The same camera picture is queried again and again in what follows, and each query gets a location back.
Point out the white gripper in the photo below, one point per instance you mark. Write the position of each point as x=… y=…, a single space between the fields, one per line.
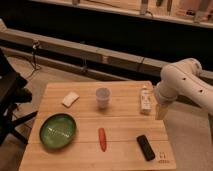
x=164 y=95

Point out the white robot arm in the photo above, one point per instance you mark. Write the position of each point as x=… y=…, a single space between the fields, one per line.
x=182 y=77

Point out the green ceramic bowl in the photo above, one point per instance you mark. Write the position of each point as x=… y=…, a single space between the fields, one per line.
x=57 y=131

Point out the white tube bottle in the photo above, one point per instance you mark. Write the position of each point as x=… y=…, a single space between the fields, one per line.
x=145 y=101

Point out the black remote control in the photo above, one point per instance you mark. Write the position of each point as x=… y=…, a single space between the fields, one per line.
x=145 y=147

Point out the red chili pepper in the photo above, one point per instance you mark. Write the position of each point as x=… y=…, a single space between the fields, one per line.
x=102 y=139

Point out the white sponge block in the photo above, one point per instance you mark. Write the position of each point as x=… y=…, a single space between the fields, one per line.
x=69 y=99

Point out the black office chair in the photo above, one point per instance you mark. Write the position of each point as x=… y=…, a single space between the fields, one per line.
x=12 y=92

